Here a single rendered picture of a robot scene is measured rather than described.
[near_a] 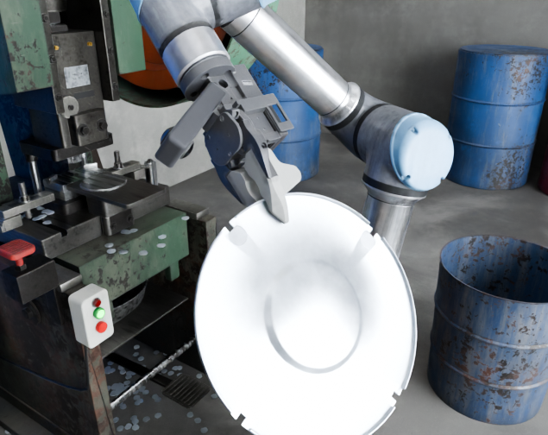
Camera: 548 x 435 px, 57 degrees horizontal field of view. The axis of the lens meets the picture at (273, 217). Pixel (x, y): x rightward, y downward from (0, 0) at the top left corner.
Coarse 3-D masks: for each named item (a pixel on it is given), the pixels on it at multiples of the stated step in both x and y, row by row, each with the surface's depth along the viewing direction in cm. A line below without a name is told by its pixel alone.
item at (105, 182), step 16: (96, 176) 144; (112, 176) 144; (80, 192) 136; (96, 192) 134; (112, 192) 134; (128, 192) 134; (144, 192) 134; (160, 192) 136; (96, 208) 138; (112, 208) 139; (128, 208) 128; (112, 224) 140; (128, 224) 145
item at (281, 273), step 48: (288, 192) 60; (288, 240) 59; (336, 240) 62; (384, 240) 65; (240, 288) 55; (288, 288) 57; (336, 288) 60; (384, 288) 64; (240, 336) 53; (288, 336) 55; (336, 336) 58; (384, 336) 62; (240, 384) 52; (288, 384) 54; (336, 384) 57; (288, 432) 53; (336, 432) 55
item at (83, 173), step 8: (80, 168) 151; (88, 168) 152; (96, 168) 152; (64, 176) 146; (72, 176) 146; (80, 176) 146; (88, 176) 146; (48, 184) 142; (56, 184) 140; (64, 184) 140; (56, 192) 142; (64, 192) 140; (72, 192) 142
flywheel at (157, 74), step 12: (144, 36) 162; (228, 36) 142; (144, 48) 164; (156, 60) 163; (132, 72) 166; (144, 72) 163; (156, 72) 160; (168, 72) 157; (144, 84) 165; (156, 84) 162; (168, 84) 159
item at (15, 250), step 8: (16, 240) 114; (0, 248) 111; (8, 248) 111; (16, 248) 111; (24, 248) 111; (32, 248) 111; (8, 256) 108; (16, 256) 109; (24, 256) 110; (16, 264) 113
